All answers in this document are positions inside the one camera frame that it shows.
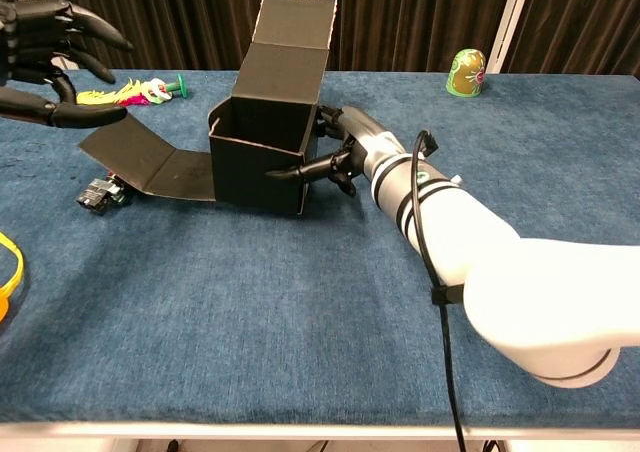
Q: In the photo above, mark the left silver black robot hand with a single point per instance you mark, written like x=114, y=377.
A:
x=35, y=27

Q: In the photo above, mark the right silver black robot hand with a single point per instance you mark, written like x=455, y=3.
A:
x=372, y=137

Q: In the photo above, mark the black cardboard folding box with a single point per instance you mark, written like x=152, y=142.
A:
x=255, y=177

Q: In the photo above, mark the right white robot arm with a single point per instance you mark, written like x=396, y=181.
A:
x=500, y=272

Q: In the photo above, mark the green gold nesting doll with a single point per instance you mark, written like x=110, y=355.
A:
x=466, y=74

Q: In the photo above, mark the yellow pink feather toy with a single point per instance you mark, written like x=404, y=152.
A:
x=135, y=94

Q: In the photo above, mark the black pleated curtain panel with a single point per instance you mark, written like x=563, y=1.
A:
x=400, y=17
x=590, y=22
x=175, y=17

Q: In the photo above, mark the red emergency push button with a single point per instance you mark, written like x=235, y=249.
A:
x=100, y=197

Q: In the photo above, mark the blue felt table cover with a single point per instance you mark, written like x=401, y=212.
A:
x=250, y=347

